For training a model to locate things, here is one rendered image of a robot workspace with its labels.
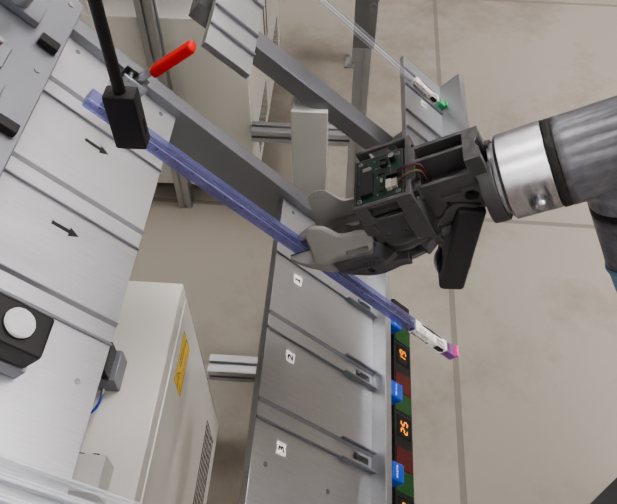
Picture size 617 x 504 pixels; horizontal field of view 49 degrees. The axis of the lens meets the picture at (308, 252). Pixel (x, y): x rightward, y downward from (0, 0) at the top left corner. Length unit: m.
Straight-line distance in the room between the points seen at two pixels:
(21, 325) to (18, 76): 0.22
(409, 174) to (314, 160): 0.61
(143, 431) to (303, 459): 0.31
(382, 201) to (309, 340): 0.31
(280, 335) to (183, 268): 1.16
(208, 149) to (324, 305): 0.25
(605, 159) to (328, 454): 0.44
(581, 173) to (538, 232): 1.53
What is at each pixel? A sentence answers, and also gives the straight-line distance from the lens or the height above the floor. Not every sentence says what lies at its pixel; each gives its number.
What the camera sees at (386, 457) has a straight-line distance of 0.84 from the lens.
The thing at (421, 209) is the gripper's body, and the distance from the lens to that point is 0.57.
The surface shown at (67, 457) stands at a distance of 0.59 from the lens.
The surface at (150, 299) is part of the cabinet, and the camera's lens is 1.11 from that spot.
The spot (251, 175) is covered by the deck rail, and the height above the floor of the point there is 0.90.
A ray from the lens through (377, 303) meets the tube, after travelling 0.73.
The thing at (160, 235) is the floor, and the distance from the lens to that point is 2.01.
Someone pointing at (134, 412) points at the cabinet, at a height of 0.62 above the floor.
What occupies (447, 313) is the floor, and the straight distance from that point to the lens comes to 1.84.
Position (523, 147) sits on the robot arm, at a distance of 0.57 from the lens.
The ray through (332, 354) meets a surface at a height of 0.78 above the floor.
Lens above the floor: 1.52
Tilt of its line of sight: 52 degrees down
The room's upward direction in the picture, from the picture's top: straight up
